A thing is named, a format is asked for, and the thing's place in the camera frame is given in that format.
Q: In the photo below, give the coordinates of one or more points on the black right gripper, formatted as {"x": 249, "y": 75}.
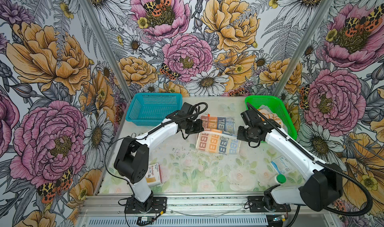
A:
{"x": 241, "y": 137}

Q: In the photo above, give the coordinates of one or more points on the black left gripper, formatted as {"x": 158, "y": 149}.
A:
{"x": 198, "y": 129}

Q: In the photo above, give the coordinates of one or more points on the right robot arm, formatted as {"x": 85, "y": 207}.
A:
{"x": 323, "y": 182}

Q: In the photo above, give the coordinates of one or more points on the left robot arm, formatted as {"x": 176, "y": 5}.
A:
{"x": 132, "y": 160}

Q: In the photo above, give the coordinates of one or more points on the orange white towel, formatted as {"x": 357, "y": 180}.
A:
{"x": 264, "y": 110}

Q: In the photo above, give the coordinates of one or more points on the green plastic basket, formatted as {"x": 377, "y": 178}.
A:
{"x": 277, "y": 107}

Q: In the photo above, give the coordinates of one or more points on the teal plastic basket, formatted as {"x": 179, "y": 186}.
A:
{"x": 150, "y": 109}

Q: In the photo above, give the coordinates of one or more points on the bandage box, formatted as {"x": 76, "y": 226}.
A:
{"x": 154, "y": 175}

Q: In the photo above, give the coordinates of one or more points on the small green circuit board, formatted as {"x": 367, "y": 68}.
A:
{"x": 143, "y": 220}

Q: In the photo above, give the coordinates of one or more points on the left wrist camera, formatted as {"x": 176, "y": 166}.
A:
{"x": 187, "y": 109}

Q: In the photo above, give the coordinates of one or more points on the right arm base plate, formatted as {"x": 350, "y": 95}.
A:
{"x": 261, "y": 204}

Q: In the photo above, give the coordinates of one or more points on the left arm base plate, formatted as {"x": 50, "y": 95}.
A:
{"x": 154, "y": 205}

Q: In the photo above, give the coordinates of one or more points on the left aluminium frame post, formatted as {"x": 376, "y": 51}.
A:
{"x": 96, "y": 26}

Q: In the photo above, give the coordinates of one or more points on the aluminium frame post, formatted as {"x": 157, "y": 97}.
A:
{"x": 96, "y": 26}
{"x": 313, "y": 25}

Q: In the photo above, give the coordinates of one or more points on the right aluminium frame post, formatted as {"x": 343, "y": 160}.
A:
{"x": 313, "y": 25}

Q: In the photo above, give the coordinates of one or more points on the aluminium front rail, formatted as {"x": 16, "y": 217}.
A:
{"x": 185, "y": 205}

